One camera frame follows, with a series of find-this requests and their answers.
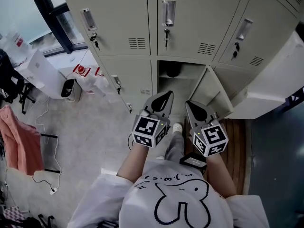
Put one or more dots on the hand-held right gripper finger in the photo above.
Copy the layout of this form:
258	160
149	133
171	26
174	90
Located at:
209	115
191	117

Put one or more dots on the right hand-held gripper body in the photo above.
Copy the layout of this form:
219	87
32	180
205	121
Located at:
212	139

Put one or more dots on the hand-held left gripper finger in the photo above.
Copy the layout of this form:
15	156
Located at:
152	103
168	108

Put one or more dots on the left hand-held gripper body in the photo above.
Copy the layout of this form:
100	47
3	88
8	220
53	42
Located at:
146	129

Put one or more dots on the black umbrella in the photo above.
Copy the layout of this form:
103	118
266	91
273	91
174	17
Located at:
173	71

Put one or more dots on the grey metal locker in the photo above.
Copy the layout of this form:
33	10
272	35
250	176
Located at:
194	15

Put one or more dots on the person's left forearm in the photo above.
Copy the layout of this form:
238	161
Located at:
135	163

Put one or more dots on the person's right forearm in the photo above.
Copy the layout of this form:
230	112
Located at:
221	177

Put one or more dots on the open grey locker door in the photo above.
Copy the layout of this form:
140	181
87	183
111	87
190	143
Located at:
209	91

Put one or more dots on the white shoe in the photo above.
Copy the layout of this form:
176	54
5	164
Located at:
160	157
177	128

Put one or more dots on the wooden plank platform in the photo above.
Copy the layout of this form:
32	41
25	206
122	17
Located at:
235	151

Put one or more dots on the black waist device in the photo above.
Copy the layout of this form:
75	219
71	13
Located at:
193	160

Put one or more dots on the grey trouser leg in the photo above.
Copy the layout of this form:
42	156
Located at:
175	146

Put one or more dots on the red and white package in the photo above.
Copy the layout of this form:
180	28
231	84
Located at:
82	69
99	72

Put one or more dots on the small white bin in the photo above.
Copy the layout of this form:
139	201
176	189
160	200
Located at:
73	94

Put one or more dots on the white printed t-shirt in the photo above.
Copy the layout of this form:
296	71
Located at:
142	210

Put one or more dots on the black metal rack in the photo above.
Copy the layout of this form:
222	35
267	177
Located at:
50	136

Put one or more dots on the white cardboard box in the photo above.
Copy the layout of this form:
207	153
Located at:
40	72

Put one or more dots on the pink cloth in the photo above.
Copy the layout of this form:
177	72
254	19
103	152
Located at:
21	146

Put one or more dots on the white bag red label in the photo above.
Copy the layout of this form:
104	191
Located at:
14	44

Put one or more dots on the checkered cloth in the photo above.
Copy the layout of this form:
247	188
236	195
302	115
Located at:
13	214

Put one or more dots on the black window frame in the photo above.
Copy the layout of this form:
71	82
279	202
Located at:
51	15

